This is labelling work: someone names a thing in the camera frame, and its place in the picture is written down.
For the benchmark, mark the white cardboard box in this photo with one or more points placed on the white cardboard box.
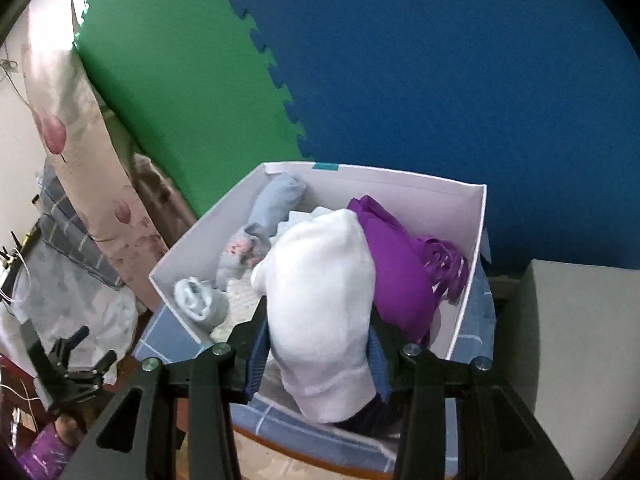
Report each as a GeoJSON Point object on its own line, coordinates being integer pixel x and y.
{"type": "Point", "coordinates": [400, 190]}

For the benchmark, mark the blue foam mat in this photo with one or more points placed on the blue foam mat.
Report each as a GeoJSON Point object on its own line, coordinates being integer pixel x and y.
{"type": "Point", "coordinates": [425, 60]}

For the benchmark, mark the white folded cloth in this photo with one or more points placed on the white folded cloth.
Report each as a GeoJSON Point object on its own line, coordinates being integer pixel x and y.
{"type": "Point", "coordinates": [300, 220]}

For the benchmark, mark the purple garment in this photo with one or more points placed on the purple garment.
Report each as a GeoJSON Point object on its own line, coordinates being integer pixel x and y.
{"type": "Point", "coordinates": [400, 270]}

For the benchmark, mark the beige leaf print curtain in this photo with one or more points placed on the beige leaf print curtain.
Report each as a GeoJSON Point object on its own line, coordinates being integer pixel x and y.
{"type": "Point", "coordinates": [75, 135]}

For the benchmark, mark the white floral sheet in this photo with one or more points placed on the white floral sheet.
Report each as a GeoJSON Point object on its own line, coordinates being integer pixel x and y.
{"type": "Point", "coordinates": [75, 300]}

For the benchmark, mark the purple printed blanket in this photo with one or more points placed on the purple printed blanket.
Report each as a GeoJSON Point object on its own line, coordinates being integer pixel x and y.
{"type": "Point", "coordinates": [45, 455]}

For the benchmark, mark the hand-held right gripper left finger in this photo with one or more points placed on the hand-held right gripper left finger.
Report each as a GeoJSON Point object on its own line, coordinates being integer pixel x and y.
{"type": "Point", "coordinates": [256, 367]}

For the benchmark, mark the pale rolled socks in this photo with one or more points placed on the pale rolled socks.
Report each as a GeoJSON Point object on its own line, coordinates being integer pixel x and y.
{"type": "Point", "coordinates": [200, 302]}

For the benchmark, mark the grey checked blanket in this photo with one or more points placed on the grey checked blanket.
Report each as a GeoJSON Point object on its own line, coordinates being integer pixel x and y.
{"type": "Point", "coordinates": [65, 240]}

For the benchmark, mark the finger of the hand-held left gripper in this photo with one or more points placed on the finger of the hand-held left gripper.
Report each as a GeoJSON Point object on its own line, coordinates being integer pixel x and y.
{"type": "Point", "coordinates": [100, 370]}
{"type": "Point", "coordinates": [70, 347]}

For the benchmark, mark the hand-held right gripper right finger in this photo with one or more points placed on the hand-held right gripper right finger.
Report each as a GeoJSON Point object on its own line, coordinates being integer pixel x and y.
{"type": "Point", "coordinates": [379, 367]}

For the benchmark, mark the light blue long underwear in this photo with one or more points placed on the light blue long underwear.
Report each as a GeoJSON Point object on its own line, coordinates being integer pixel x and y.
{"type": "Point", "coordinates": [277, 200]}

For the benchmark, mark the blue checked cloth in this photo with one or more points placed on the blue checked cloth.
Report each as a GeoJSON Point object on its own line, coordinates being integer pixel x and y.
{"type": "Point", "coordinates": [165, 330]}

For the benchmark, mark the green foam mat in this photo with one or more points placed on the green foam mat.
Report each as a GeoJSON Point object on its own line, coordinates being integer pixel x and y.
{"type": "Point", "coordinates": [175, 60]}

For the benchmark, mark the white thick underwear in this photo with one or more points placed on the white thick underwear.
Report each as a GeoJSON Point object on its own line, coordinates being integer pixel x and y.
{"type": "Point", "coordinates": [315, 300]}

